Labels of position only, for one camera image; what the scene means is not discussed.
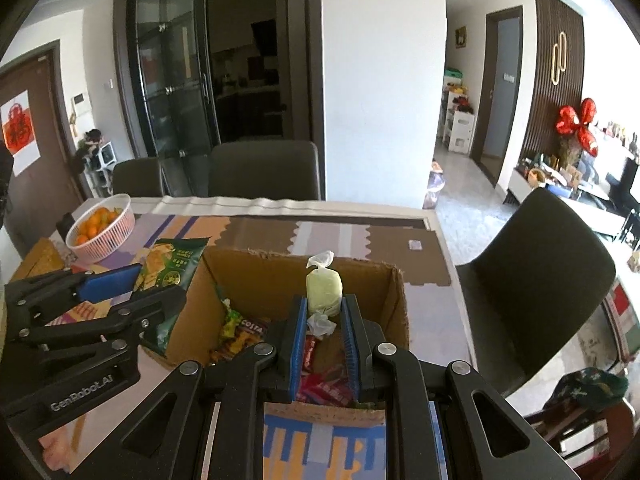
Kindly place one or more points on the small red snack packet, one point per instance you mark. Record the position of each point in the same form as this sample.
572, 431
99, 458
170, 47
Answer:
310, 352

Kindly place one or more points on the dark patterned cap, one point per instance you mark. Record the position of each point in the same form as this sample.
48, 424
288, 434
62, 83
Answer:
587, 390

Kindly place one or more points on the pale yellow candy packet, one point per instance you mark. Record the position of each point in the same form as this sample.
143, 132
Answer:
324, 290

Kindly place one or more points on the gold wall decoration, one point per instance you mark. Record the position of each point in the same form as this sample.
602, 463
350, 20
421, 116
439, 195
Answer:
559, 57

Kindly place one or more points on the dark glass door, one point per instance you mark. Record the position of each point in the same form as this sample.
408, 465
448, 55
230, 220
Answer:
170, 70

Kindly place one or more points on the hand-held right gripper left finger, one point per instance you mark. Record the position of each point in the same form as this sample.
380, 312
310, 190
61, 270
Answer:
298, 350

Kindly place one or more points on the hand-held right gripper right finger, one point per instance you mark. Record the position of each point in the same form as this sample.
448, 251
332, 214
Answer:
351, 350

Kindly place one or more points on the white shelf unit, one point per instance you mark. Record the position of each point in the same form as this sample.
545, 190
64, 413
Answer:
460, 120

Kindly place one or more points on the pile of oranges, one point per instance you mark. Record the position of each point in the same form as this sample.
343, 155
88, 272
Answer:
97, 225

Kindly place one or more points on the small picture frame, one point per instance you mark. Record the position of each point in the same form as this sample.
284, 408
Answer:
460, 37

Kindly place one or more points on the red door poster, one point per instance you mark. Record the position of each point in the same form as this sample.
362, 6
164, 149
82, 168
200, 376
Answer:
20, 130

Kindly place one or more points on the brown cardboard box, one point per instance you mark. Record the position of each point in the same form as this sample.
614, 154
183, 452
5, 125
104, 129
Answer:
250, 280

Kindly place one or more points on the red foil balloon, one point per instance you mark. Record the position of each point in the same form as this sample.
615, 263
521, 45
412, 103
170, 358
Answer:
577, 125

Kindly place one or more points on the green chip bag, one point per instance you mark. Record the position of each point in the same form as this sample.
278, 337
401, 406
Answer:
172, 270

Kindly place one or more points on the black television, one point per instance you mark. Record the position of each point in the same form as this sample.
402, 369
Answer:
631, 185

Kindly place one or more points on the red white-lettered snack packet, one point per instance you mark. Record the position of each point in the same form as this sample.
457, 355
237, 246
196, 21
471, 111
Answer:
252, 332

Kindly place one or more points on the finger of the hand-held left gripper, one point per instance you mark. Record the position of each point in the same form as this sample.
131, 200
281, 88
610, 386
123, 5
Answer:
150, 310
110, 282

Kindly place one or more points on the large dark grey chair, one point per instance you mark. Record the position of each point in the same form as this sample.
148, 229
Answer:
540, 280

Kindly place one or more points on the white basket of oranges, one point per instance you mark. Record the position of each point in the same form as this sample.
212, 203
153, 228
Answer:
107, 240

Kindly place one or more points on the yellow woven box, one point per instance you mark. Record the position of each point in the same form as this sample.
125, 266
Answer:
37, 260

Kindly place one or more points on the brown wooden chair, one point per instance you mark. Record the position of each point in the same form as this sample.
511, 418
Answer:
615, 425

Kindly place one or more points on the purple bag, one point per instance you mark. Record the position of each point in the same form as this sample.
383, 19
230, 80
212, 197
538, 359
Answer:
434, 185

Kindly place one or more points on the small white cabinet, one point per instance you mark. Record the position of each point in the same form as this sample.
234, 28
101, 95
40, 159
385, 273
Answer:
102, 160

